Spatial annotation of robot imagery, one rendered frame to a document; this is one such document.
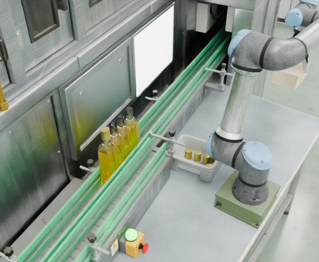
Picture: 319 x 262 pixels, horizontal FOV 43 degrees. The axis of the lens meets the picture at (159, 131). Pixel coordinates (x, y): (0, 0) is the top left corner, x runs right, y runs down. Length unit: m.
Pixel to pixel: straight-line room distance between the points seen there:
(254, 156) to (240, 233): 0.33
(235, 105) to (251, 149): 0.18
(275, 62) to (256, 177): 0.45
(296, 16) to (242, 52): 0.40
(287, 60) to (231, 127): 0.34
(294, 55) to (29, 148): 0.96
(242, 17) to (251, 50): 0.84
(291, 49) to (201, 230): 0.78
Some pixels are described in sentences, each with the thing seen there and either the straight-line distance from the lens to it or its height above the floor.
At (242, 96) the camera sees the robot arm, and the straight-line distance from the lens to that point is 1.55.
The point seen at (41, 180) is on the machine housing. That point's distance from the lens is 1.57.
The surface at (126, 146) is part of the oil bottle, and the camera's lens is 1.65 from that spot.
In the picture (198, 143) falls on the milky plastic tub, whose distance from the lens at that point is 1.96.
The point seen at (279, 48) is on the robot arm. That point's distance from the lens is 1.46.
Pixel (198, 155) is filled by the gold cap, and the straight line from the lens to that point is 1.91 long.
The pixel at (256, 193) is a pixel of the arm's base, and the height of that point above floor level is 0.89.
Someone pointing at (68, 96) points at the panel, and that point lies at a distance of 1.47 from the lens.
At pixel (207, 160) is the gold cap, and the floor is 0.79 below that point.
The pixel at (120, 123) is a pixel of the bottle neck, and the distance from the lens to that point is 1.59.
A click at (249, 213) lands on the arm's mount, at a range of 1.69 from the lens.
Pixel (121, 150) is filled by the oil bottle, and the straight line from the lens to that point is 1.61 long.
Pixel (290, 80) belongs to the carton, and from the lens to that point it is 2.00.
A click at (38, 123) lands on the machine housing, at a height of 1.24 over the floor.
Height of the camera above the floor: 2.09
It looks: 39 degrees down
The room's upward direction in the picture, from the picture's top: straight up
